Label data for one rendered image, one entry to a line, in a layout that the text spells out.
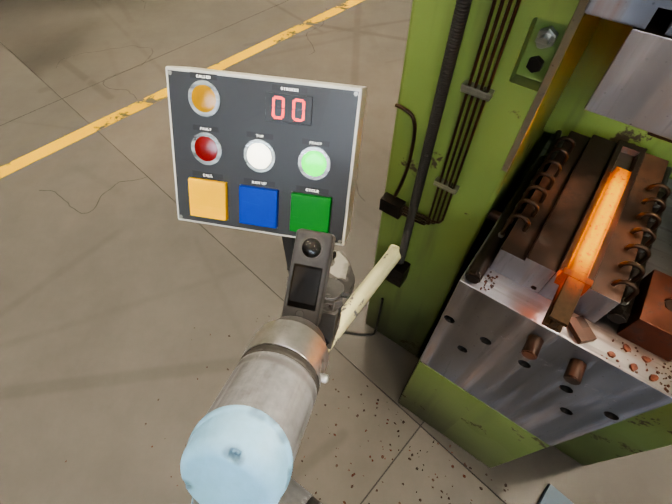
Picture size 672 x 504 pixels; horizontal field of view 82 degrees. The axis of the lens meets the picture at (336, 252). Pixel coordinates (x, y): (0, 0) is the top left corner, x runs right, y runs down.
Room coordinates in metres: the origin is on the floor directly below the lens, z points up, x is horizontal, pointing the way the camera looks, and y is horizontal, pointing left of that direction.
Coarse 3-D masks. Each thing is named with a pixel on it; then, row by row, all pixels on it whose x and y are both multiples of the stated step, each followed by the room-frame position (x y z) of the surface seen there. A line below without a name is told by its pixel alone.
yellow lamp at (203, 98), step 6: (198, 90) 0.60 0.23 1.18; (204, 90) 0.60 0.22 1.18; (210, 90) 0.60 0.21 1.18; (192, 96) 0.60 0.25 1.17; (198, 96) 0.60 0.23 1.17; (204, 96) 0.60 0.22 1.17; (210, 96) 0.60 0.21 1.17; (198, 102) 0.59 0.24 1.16; (204, 102) 0.59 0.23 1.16; (210, 102) 0.59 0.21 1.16; (198, 108) 0.59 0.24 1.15; (204, 108) 0.59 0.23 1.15; (210, 108) 0.59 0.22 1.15
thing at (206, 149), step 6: (198, 138) 0.57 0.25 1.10; (204, 138) 0.56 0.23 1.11; (210, 138) 0.56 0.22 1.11; (198, 144) 0.56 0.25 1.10; (204, 144) 0.56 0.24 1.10; (210, 144) 0.56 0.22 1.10; (198, 150) 0.55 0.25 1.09; (204, 150) 0.55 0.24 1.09; (210, 150) 0.55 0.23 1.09; (216, 150) 0.55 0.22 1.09; (198, 156) 0.55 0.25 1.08; (204, 156) 0.55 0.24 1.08; (210, 156) 0.55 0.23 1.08
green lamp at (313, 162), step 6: (306, 156) 0.52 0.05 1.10; (312, 156) 0.52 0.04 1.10; (318, 156) 0.52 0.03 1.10; (306, 162) 0.52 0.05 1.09; (312, 162) 0.52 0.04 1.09; (318, 162) 0.52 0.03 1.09; (324, 162) 0.51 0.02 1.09; (306, 168) 0.51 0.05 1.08; (312, 168) 0.51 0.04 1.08; (318, 168) 0.51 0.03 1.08; (324, 168) 0.51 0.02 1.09; (312, 174) 0.51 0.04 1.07; (318, 174) 0.51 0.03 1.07
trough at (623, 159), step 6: (624, 150) 0.67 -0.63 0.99; (630, 150) 0.66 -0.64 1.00; (618, 156) 0.66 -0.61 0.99; (624, 156) 0.66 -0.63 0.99; (630, 156) 0.66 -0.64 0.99; (636, 156) 0.65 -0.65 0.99; (618, 162) 0.64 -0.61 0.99; (624, 162) 0.64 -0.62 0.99; (630, 162) 0.64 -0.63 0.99; (624, 168) 0.62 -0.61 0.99; (630, 168) 0.62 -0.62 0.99; (588, 222) 0.47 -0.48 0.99; (582, 234) 0.43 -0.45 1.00; (600, 246) 0.40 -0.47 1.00
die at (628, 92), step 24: (648, 24) 0.42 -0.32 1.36; (624, 48) 0.41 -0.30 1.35; (648, 48) 0.40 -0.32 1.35; (624, 72) 0.40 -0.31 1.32; (648, 72) 0.39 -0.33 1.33; (600, 96) 0.41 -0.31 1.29; (624, 96) 0.39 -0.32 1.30; (648, 96) 0.38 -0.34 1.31; (624, 120) 0.39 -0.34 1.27; (648, 120) 0.37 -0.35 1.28
